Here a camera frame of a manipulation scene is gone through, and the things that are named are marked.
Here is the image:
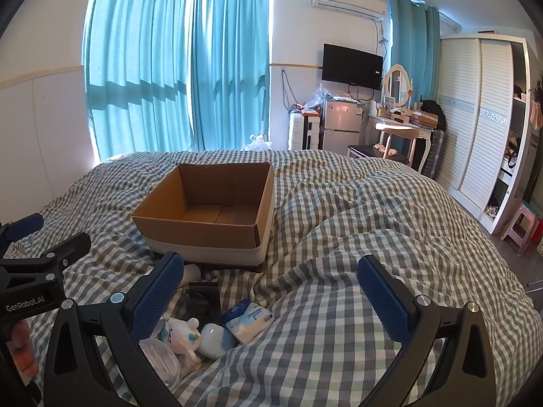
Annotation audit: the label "white ribbed suitcase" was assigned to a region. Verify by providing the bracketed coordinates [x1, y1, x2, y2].
[288, 112, 325, 151]

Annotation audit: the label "teal curtain beside wardrobe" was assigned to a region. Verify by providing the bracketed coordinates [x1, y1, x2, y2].
[388, 0, 442, 106]

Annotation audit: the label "dark wall cable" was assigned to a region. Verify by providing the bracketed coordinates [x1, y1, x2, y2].
[281, 70, 298, 113]

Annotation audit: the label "white oval mirror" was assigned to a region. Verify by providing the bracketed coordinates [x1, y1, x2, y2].
[384, 64, 413, 109]

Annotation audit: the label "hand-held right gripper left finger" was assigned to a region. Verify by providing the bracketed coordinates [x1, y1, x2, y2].
[42, 251, 186, 407]

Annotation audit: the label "white knotted plastic bag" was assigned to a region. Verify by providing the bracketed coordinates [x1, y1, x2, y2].
[245, 134, 272, 152]

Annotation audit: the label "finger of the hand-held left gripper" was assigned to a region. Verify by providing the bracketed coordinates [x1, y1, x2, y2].
[0, 232, 92, 289]
[0, 213, 45, 259]

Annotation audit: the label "black wall television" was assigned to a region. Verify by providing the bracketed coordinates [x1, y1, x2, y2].
[321, 43, 385, 91]

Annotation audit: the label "grey checked blanket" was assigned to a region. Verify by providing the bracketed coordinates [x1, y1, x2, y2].
[0, 149, 543, 407]

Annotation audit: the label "brown cardboard box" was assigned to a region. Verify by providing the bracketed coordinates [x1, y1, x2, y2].
[131, 162, 276, 273]

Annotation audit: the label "silver small fridge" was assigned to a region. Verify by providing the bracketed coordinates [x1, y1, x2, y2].
[322, 97, 363, 152]

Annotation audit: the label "narrow teal curtain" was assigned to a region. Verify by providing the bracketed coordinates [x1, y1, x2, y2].
[189, 0, 271, 151]

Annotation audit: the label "air conditioner cable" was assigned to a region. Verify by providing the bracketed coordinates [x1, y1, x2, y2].
[374, 18, 390, 58]

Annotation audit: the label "blue tissue pack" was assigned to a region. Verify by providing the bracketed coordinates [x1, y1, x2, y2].
[222, 299, 276, 344]

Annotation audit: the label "red packets on suitcase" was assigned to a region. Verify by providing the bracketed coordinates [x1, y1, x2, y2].
[291, 102, 323, 117]

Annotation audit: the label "wooden chair with black seat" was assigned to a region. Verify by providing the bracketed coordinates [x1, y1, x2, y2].
[348, 123, 420, 167]

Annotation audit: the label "person's left hand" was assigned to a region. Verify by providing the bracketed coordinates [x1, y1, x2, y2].
[0, 320, 38, 380]

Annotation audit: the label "black bag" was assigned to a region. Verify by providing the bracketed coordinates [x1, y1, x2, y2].
[420, 99, 447, 131]

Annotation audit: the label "pink plastic stool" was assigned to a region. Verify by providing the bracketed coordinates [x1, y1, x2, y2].
[501, 203, 542, 257]

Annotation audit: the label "white louvred wardrobe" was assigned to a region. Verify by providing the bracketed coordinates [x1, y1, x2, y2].
[437, 33, 533, 235]

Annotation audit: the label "wooden box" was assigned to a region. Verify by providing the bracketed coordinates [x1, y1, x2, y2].
[409, 110, 437, 129]

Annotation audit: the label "crumpled clear plastic bag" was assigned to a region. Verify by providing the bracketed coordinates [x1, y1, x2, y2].
[305, 85, 340, 106]

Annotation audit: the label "wide teal curtain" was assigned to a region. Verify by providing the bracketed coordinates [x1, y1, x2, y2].
[82, 0, 196, 164]

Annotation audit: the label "white plush toy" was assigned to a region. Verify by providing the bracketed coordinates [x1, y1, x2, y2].
[163, 317, 202, 363]

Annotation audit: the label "white air conditioner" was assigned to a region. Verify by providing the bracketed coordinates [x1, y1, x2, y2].
[311, 0, 388, 20]

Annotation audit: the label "white dressing table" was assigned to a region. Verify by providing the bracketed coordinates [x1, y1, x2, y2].
[367, 112, 437, 169]

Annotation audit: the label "clear plastic bag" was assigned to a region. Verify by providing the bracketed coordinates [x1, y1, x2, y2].
[305, 85, 340, 106]
[139, 320, 203, 393]

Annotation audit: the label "dark round bowl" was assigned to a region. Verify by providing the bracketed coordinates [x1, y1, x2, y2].
[187, 279, 223, 327]

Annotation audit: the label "light blue egg-shaped case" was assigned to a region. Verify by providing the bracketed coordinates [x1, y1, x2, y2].
[198, 323, 238, 359]

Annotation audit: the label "dark grey suitcase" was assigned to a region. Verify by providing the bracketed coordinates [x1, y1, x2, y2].
[420, 129, 447, 179]

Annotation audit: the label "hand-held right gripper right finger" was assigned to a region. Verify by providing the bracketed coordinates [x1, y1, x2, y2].
[357, 254, 498, 407]

